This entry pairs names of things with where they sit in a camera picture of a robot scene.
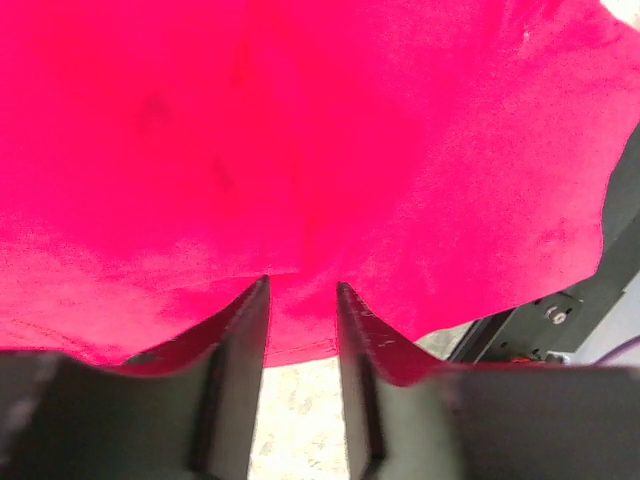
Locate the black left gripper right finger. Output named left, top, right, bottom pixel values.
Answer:
left=337, top=283, right=639, bottom=479

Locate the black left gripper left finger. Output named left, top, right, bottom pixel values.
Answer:
left=1, top=278, right=270, bottom=479

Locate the red t-shirt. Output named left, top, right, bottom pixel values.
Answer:
left=1, top=1, right=639, bottom=366

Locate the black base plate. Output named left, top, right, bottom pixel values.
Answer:
left=448, top=130, right=639, bottom=363

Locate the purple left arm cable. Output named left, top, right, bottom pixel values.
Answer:
left=602, top=337, right=640, bottom=366

